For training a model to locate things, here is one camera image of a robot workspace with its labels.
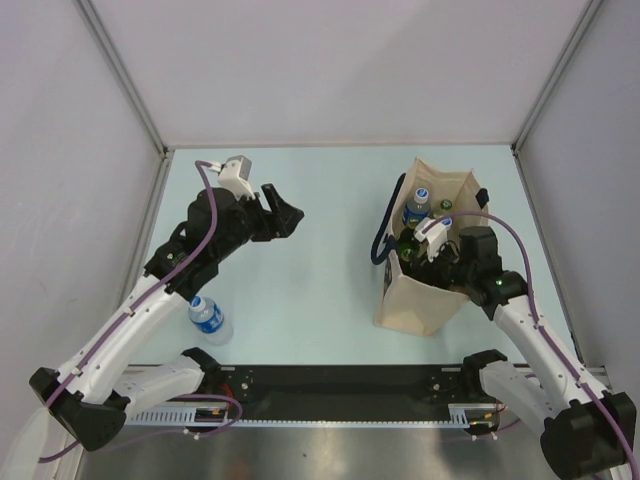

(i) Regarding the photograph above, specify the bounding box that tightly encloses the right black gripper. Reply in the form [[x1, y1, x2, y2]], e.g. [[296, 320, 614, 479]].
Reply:
[[410, 237, 475, 297]]

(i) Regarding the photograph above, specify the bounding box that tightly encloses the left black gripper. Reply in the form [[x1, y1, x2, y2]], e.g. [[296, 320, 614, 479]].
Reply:
[[211, 183, 303, 261]]

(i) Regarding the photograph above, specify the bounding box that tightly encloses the beige canvas tote bag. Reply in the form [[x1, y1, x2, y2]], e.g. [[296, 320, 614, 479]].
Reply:
[[370, 158, 489, 337]]

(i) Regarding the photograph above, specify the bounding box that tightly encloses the blue label water bottle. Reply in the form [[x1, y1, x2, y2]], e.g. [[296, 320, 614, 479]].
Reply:
[[402, 187, 431, 229]]

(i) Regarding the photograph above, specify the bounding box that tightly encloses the clear plastic bottle blue cap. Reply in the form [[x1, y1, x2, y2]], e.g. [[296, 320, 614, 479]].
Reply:
[[440, 217, 453, 230]]

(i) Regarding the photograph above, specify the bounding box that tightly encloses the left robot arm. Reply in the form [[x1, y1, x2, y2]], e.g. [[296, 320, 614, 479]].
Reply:
[[29, 184, 304, 452]]

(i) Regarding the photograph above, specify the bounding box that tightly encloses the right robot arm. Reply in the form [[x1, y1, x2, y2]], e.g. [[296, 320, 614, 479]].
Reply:
[[414, 220, 639, 479]]

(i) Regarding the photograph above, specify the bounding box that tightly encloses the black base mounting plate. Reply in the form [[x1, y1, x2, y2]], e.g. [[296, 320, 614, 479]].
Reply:
[[196, 365, 505, 412]]

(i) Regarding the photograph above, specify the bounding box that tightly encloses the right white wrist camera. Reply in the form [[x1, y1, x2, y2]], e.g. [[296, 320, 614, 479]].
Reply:
[[413, 216, 451, 262]]

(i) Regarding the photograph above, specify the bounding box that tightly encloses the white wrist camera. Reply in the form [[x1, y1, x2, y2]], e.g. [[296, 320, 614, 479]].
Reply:
[[208, 155, 255, 200], [413, 216, 451, 262]]

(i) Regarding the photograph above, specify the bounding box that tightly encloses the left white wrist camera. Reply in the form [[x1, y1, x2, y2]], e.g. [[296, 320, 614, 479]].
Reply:
[[208, 155, 255, 200]]

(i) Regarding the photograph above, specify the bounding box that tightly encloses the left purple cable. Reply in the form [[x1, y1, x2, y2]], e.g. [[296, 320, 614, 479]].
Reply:
[[38, 159, 245, 464]]

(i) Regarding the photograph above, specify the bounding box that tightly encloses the white slotted cable duct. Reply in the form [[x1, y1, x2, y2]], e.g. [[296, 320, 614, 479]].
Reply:
[[126, 402, 501, 429]]

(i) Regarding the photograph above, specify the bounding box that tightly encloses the aluminium frame rail left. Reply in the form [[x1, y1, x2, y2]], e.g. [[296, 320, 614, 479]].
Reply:
[[73, 0, 169, 159]]

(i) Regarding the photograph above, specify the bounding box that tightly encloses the aluminium frame rail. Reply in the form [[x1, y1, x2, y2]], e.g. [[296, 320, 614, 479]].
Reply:
[[511, 0, 604, 156], [73, 0, 169, 159]]

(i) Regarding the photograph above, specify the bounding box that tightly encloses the aluminium frame rail right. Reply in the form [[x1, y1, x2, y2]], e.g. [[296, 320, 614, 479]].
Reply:
[[511, 0, 604, 156]]

